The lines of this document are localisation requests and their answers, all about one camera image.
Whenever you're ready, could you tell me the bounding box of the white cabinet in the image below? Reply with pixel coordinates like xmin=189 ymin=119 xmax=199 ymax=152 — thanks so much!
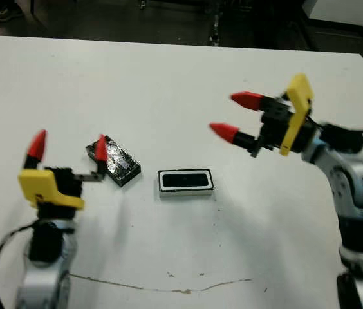
xmin=306 ymin=0 xmax=363 ymax=33

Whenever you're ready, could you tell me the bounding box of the man in black clothes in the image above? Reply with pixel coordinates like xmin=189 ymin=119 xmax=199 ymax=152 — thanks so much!
xmin=0 ymin=0 xmax=24 ymax=23

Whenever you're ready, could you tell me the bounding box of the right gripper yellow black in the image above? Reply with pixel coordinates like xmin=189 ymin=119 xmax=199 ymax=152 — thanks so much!
xmin=209 ymin=73 xmax=315 ymax=158

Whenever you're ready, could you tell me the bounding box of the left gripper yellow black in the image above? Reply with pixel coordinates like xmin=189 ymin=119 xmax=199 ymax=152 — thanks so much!
xmin=18 ymin=129 xmax=109 ymax=220

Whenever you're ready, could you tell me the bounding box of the glossy black box lid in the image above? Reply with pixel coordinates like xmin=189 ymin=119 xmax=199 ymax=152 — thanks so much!
xmin=85 ymin=134 xmax=142 ymax=188

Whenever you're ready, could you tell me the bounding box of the slim black camera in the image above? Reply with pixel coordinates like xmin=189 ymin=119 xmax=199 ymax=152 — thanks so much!
xmin=162 ymin=173 xmax=210 ymax=188

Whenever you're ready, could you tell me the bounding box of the black box with white insert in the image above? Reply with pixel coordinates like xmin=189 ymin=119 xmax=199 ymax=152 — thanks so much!
xmin=157 ymin=168 xmax=216 ymax=201

